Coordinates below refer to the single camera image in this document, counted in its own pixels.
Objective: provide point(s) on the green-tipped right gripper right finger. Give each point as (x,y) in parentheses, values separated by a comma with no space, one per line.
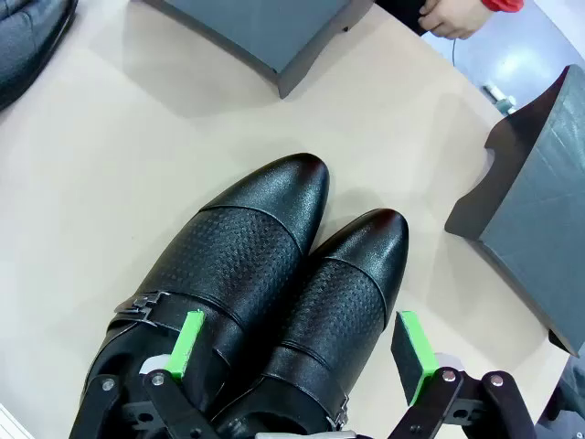
(416,356)

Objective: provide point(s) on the green-tipped right gripper left finger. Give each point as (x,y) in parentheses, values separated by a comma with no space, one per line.
(183,347)

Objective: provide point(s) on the person's left forearm red sleeve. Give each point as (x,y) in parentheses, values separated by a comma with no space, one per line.
(503,3)

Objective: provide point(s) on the black shoe stand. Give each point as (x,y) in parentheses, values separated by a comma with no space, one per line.
(539,228)
(256,32)

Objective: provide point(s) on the person's black trousers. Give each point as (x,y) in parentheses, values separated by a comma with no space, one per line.
(402,11)

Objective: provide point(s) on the person's left hand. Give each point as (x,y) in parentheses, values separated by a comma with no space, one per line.
(452,18)

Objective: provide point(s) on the black leather buckle shoe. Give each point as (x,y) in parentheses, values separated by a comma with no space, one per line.
(237,256)
(347,297)

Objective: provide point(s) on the small white floor object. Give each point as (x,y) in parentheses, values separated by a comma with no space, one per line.
(505,103)

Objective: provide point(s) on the black chunky-sole loafer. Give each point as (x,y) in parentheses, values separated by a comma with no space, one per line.
(23,46)

